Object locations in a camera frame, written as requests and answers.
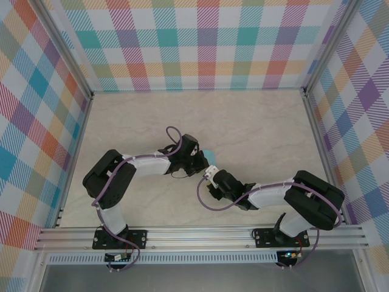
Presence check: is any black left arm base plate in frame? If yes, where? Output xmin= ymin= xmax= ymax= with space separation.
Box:
xmin=92 ymin=229 xmax=148 ymax=250

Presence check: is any aluminium side rail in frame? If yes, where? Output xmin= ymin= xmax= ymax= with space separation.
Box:
xmin=53 ymin=92 xmax=95 ymax=229
xmin=302 ymin=91 xmax=347 ymax=224

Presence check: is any aluminium mounting rail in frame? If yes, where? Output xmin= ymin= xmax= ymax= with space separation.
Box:
xmin=33 ymin=223 xmax=370 ymax=252

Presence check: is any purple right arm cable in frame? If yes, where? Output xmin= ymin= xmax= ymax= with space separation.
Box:
xmin=196 ymin=178 xmax=346 ymax=270

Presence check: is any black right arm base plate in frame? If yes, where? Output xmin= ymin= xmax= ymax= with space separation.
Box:
xmin=254 ymin=226 xmax=310 ymax=248

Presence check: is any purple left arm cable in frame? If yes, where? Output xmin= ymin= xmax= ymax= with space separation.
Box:
xmin=92 ymin=126 xmax=185 ymax=272

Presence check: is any aluminium frame post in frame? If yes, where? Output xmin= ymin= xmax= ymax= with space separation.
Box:
xmin=32 ymin=0 xmax=95 ymax=100
xmin=303 ymin=0 xmax=364 ymax=94

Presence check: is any light blue cloth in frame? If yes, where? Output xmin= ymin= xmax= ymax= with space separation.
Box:
xmin=202 ymin=148 xmax=216 ymax=165

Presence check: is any grey metal panel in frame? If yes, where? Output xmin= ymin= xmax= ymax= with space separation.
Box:
xmin=39 ymin=252 xmax=365 ymax=292

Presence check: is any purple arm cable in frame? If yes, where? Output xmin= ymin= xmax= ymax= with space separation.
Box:
xmin=196 ymin=178 xmax=346 ymax=270
xmin=92 ymin=126 xmax=185 ymax=272

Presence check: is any small black circuit board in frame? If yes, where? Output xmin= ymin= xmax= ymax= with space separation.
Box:
xmin=105 ymin=252 xmax=131 ymax=262

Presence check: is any slotted grey cable duct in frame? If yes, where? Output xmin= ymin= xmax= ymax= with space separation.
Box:
xmin=47 ymin=251 xmax=279 ymax=265

